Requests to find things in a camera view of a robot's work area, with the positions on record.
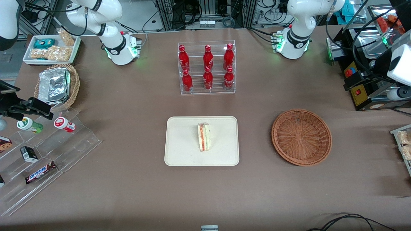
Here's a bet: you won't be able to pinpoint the triangle sandwich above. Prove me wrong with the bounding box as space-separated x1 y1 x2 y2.
197 123 211 152

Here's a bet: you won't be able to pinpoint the light tan wicker basket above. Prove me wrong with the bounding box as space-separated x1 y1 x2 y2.
33 64 81 112

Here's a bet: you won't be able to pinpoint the brown round wicker basket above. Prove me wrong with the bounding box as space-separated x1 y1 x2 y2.
271 109 333 167

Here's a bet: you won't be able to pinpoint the cream rectangular tray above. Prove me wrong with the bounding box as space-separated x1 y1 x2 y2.
164 116 240 167

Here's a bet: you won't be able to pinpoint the black food warmer yellow panel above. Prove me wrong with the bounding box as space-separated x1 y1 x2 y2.
332 3 411 111

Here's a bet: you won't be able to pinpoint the green white drink bottle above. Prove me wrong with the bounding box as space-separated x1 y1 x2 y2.
17 117 44 134

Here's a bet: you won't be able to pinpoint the stainless steel warmer pan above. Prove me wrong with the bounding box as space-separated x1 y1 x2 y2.
356 30 390 58

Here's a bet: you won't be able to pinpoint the aluminium foil container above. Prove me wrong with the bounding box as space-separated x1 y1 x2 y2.
38 67 72 105

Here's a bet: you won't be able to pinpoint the red white drink bottle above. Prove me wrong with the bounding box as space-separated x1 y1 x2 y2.
53 117 76 133

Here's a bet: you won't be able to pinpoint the white rectangular snack container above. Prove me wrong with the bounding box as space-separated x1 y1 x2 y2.
22 34 81 66

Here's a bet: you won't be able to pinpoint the red orange food pieces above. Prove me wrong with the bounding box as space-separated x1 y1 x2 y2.
375 13 407 34

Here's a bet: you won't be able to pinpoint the small black box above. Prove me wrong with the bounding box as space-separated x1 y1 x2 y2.
20 146 39 163

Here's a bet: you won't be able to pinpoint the brown cookie box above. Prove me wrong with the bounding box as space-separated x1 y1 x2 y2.
0 136 13 153

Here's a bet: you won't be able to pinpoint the clear acrylic stepped stand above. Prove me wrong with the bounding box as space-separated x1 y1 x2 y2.
0 107 102 217

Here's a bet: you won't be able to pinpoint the large clear peanut snack bag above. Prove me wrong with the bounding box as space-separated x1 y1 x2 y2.
30 46 72 62

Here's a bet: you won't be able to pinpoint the teal snack packet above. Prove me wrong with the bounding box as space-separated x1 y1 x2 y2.
34 38 56 49

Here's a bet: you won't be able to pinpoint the grey snack shelf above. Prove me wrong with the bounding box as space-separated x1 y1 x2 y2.
390 124 411 177

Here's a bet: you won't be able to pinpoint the teal box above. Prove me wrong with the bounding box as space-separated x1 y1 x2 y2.
334 0 366 23

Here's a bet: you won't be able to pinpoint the Snickers chocolate bar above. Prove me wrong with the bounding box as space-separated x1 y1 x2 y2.
25 161 57 184

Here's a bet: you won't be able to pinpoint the small clear peanut snack bag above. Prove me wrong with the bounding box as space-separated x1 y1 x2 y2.
57 28 76 46

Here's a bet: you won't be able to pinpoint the red cola bottle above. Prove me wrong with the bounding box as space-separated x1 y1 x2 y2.
182 69 193 93
203 66 214 90
203 45 214 69
223 43 234 71
179 45 190 72
224 66 234 90

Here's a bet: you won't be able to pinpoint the clear acrylic bottle rack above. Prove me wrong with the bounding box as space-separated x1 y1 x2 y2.
178 40 236 95

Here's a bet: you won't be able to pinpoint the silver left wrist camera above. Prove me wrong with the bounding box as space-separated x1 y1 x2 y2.
386 86 411 102

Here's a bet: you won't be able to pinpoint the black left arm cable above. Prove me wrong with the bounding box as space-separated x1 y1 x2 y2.
326 10 411 81

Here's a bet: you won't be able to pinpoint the black floor cable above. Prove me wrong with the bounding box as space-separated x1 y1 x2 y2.
307 213 396 231

